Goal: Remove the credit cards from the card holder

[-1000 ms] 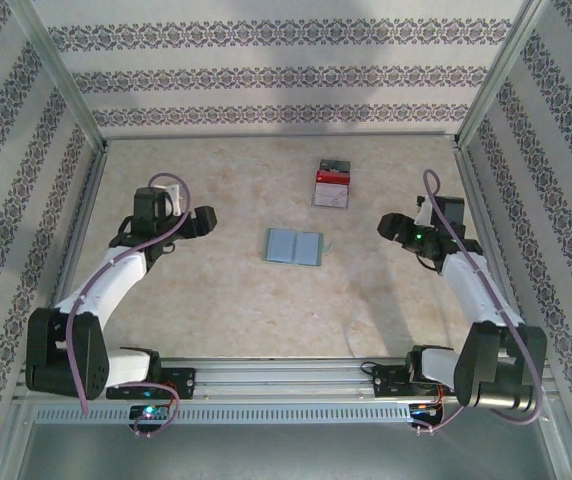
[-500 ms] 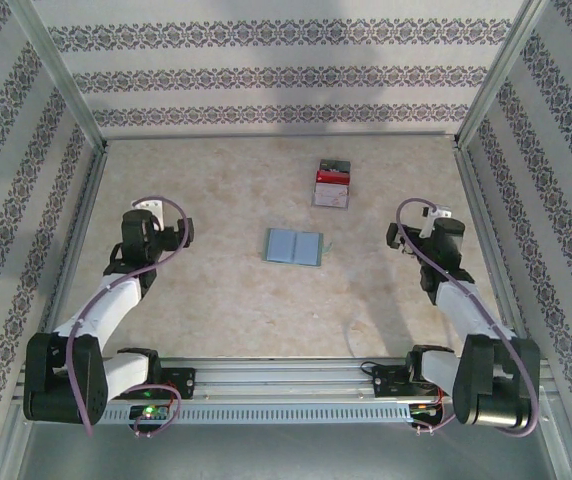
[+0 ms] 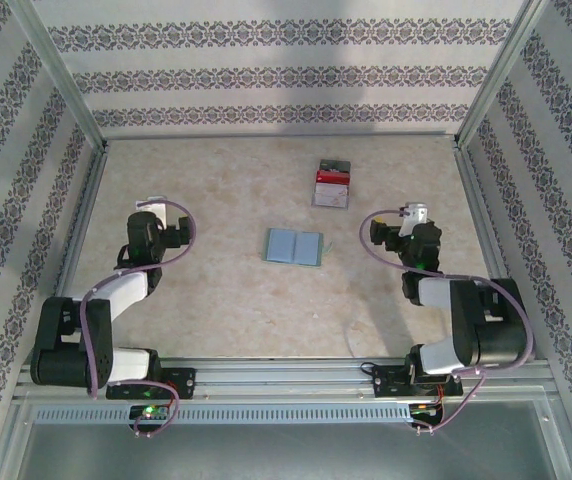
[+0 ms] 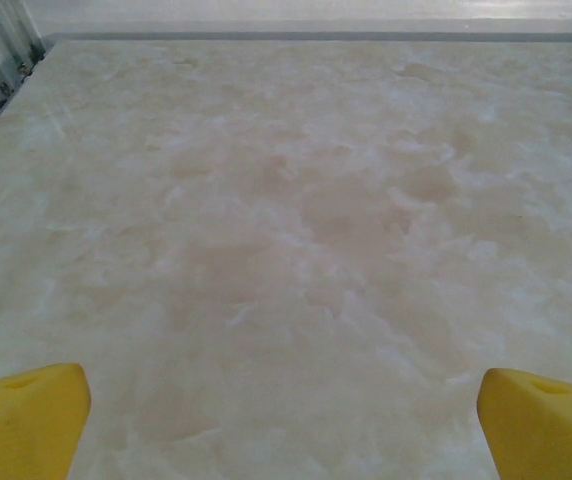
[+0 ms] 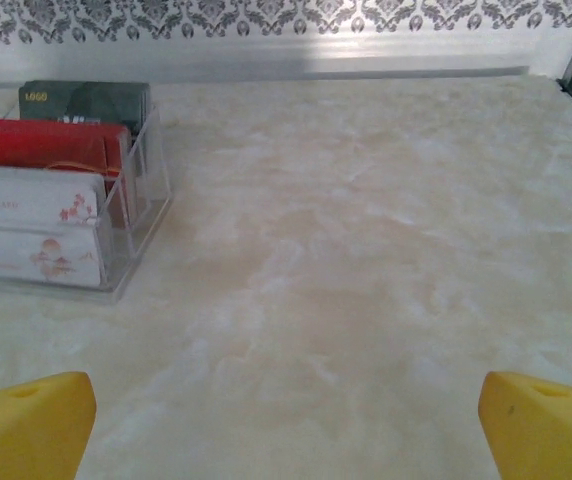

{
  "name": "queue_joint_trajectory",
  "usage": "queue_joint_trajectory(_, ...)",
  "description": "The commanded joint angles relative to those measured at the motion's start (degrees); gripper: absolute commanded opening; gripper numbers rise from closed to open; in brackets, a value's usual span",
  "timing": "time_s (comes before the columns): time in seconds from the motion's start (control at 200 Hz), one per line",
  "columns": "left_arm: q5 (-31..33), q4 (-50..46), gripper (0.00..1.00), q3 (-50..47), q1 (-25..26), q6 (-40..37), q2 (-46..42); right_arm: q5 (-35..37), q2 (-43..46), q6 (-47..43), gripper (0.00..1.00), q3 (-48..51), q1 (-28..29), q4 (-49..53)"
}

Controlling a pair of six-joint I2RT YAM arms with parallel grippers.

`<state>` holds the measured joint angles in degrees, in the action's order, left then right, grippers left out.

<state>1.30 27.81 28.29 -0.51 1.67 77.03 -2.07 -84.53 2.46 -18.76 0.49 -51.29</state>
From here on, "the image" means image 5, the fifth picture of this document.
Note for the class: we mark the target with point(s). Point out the aluminium frame rail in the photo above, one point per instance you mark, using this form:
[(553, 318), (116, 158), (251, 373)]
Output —
[(266, 62)]

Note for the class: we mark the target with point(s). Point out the red and grey packet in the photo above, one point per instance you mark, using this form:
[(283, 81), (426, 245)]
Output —
[(151, 200)]

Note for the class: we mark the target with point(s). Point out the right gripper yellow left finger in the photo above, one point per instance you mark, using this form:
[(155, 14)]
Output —
[(26, 430)]

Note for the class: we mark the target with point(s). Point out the dark grey card stack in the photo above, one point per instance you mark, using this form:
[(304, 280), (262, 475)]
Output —
[(91, 102)]

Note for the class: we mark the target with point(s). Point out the white VIP card stack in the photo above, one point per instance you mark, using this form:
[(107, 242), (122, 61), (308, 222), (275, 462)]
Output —
[(26, 235)]

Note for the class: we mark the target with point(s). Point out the red card stack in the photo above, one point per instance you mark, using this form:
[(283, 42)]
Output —
[(51, 145)]

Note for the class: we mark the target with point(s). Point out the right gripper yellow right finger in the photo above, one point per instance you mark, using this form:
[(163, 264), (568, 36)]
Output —
[(551, 435)]

